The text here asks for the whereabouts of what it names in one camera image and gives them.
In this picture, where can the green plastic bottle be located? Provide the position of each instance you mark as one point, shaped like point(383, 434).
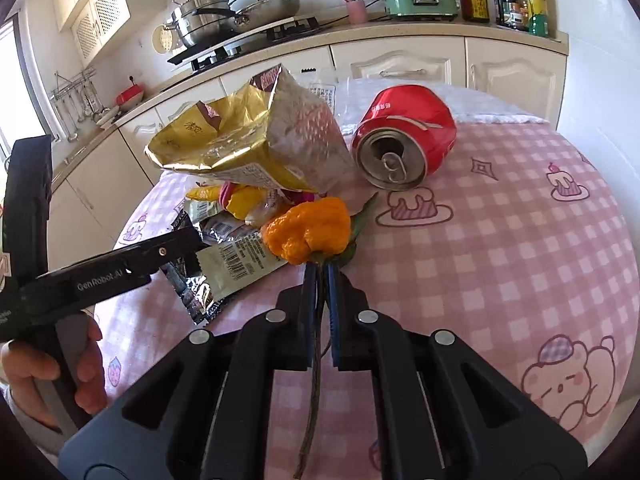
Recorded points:
point(539, 10)

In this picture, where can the steel steamer pot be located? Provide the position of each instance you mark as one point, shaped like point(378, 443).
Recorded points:
point(200, 22)

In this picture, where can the pink checked tablecloth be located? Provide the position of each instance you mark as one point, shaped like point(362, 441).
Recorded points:
point(500, 260)

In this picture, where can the pale green sauce packet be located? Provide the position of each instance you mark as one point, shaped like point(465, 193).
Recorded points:
point(235, 262)

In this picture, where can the cream perforated steamer plate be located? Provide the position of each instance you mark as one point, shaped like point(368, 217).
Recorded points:
point(162, 40)

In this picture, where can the cream upper cabinet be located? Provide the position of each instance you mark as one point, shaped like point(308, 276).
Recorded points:
point(95, 15)

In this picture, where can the yellow pink snack wrapper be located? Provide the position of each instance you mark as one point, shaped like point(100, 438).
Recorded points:
point(245, 202)

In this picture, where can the red soda can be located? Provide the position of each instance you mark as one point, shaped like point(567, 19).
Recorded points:
point(410, 110)

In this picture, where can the person's left hand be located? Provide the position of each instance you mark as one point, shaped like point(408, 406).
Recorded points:
point(25, 367)

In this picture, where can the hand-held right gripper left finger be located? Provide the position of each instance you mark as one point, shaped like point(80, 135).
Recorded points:
point(311, 305)

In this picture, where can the silver foil wrapper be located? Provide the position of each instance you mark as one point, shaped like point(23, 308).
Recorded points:
point(227, 232)

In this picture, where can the white dishes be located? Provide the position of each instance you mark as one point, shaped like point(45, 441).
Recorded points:
point(106, 117)

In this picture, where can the lidded frying pan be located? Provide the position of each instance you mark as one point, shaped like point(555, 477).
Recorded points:
point(272, 5)

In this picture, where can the yellow capped oil bottle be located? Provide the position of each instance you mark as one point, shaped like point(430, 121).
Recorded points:
point(522, 2)

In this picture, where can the beige kitchen countertop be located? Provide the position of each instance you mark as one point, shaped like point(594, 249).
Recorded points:
point(450, 30)

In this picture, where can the window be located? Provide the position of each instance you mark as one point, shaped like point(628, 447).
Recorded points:
point(12, 90)

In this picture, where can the gold snack bag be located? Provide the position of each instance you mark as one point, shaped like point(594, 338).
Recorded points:
point(225, 145)

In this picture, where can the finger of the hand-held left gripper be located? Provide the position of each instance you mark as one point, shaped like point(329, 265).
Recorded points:
point(165, 252)

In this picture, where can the orange artificial flower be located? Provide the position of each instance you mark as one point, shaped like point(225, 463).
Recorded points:
point(305, 232)

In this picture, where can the red bowl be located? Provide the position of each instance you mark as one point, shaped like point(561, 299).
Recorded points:
point(130, 96)

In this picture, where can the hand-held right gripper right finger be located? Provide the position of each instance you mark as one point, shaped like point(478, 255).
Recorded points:
point(334, 312)

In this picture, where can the clear plastic bag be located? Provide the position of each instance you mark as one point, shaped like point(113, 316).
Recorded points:
point(322, 94)

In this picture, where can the black seasoning packet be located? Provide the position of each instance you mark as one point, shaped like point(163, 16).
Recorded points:
point(195, 302)

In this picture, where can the hanging utensil rack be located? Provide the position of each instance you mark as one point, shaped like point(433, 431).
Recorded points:
point(75, 100)

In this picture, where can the black gas stove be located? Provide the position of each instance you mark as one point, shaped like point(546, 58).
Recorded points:
point(280, 32)

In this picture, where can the pink utensil holder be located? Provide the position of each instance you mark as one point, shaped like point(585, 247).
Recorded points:
point(356, 12)

